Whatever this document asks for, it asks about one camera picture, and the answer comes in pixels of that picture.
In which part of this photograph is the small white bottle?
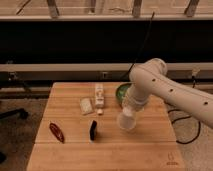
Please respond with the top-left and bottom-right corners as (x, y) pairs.
(95, 83), (104, 115)

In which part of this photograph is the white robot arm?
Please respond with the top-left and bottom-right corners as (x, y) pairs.
(117, 58), (213, 130)

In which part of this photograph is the black chair base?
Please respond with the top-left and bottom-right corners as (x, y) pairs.
(0, 108), (29, 119)

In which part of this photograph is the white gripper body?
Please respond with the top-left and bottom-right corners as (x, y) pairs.
(122, 87), (149, 117)

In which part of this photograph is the black hanging cable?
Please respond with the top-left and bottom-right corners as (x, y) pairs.
(119, 11), (156, 82)

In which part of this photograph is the black eraser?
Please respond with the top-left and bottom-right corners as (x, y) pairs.
(89, 120), (97, 141)

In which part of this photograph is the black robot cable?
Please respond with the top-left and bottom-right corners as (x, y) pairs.
(166, 103), (202, 145)

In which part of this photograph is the dark red oval object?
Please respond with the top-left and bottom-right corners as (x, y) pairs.
(49, 123), (65, 143)

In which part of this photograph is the green ceramic bowl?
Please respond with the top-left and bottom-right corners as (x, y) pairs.
(115, 83), (131, 106)

